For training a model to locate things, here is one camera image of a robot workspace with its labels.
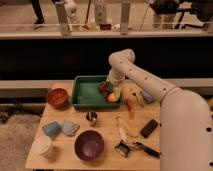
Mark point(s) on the orange carrot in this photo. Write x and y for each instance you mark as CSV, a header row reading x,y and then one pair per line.
x,y
131,110

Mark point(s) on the black remote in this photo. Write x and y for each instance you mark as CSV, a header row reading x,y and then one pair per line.
x,y
149,128

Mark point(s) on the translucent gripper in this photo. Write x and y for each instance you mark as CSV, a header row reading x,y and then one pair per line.
x,y
117,90

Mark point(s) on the blue sponge right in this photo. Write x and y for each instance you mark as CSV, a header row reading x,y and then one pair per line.
x,y
148,98

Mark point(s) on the blue sponge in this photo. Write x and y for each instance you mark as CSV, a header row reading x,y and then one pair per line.
x,y
52,129
148,98

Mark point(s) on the red bowl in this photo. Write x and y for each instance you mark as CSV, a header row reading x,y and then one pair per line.
x,y
57,97

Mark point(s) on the light blue cloth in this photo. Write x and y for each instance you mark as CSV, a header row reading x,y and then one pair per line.
x,y
69,128

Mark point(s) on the black handled peeler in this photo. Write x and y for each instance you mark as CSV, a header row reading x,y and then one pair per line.
x,y
147,149

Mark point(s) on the white knife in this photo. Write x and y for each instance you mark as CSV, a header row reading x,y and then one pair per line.
x,y
122,134

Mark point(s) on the dark grape bunch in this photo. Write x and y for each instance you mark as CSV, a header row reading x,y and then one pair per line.
x,y
103,88

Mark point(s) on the yellow banana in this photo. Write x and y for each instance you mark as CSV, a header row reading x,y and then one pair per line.
x,y
128,129

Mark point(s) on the green plastic tray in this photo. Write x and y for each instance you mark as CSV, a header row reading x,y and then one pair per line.
x,y
85,94

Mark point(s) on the small metal cup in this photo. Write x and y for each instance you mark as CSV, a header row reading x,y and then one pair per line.
x,y
91,117

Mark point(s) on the black binder clip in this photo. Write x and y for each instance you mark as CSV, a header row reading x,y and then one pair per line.
x,y
122,149

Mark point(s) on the purple bowl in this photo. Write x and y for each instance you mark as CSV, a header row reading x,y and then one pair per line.
x,y
89,145

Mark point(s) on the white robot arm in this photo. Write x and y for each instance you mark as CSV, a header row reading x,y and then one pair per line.
x,y
186,132

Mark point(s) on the white paper cup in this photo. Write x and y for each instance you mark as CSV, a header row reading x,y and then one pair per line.
x,y
42,146

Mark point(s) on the red yellow apple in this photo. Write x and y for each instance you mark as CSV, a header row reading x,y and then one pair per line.
x,y
112,98

